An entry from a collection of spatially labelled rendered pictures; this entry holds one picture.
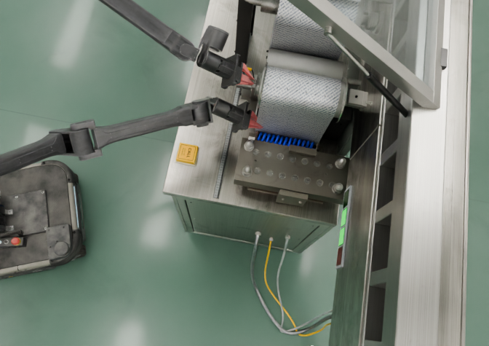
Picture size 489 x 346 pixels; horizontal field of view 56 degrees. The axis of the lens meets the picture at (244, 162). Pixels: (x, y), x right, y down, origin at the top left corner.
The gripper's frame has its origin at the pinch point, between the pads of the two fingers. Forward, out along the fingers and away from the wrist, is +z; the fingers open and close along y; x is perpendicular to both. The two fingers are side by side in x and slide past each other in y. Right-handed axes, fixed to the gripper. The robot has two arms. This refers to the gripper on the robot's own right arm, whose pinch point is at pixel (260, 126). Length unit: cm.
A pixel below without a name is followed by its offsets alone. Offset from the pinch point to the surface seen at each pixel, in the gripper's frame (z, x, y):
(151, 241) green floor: 15, -115, 33
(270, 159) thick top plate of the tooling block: 6.7, -0.3, 10.2
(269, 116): -3.2, 9.8, 0.3
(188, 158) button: -13.6, -24.6, 12.1
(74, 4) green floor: -59, -159, -108
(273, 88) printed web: -10.9, 21.1, -2.6
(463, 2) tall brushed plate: 26, 59, -36
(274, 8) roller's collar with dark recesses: -16.9, 23.0, -28.1
